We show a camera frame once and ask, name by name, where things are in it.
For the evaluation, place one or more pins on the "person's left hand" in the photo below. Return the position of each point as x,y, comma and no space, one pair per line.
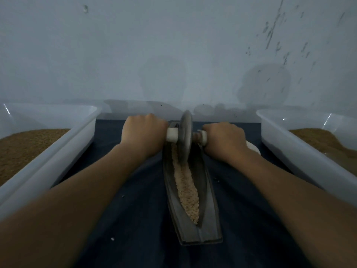
144,135

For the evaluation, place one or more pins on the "person's right hand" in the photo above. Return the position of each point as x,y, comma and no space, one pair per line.
223,142

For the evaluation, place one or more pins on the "small ground grain portion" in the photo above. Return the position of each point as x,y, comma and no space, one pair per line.
186,189

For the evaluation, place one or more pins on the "white plastic tray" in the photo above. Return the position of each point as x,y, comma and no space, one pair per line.
295,153
50,156

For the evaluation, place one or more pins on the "boat-shaped metal grinding trough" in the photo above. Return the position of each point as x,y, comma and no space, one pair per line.
209,226

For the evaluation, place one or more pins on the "person's right forearm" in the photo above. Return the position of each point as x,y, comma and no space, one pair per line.
298,212

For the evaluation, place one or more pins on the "person's left forearm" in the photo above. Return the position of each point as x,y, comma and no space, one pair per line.
56,215

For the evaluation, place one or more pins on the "white round plate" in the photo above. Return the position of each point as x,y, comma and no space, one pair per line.
254,146

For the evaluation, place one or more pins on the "dark blue tablecloth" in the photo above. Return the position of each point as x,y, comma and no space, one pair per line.
139,240

